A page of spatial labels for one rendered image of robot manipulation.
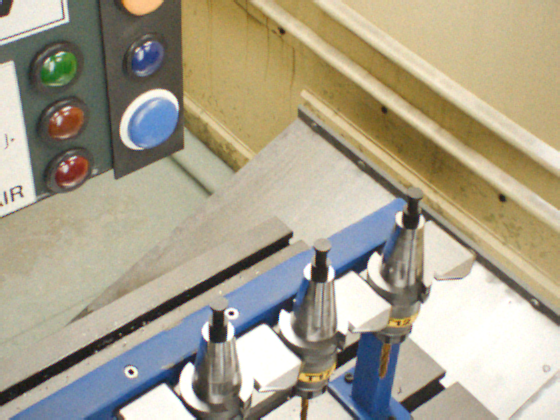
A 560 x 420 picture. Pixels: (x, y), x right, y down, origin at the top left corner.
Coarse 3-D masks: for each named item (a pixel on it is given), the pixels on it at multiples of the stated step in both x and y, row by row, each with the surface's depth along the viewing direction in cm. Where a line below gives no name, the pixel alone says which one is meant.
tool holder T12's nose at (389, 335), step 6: (384, 330) 109; (390, 330) 109; (396, 330) 109; (402, 330) 109; (408, 330) 110; (378, 336) 110; (384, 336) 110; (390, 336) 110; (396, 336) 110; (402, 336) 110; (384, 342) 110; (390, 342) 110; (396, 342) 110; (402, 342) 110
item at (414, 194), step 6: (408, 192) 98; (414, 192) 98; (420, 192) 98; (414, 198) 98; (420, 198) 98; (408, 204) 99; (414, 204) 99; (408, 210) 100; (414, 210) 99; (420, 210) 100; (402, 216) 100; (408, 216) 99; (414, 216) 99; (408, 222) 100; (414, 222) 100
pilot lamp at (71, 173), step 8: (72, 160) 56; (80, 160) 56; (64, 168) 56; (72, 168) 56; (80, 168) 56; (88, 168) 57; (56, 176) 56; (64, 176) 56; (72, 176) 56; (80, 176) 56; (64, 184) 56; (72, 184) 56
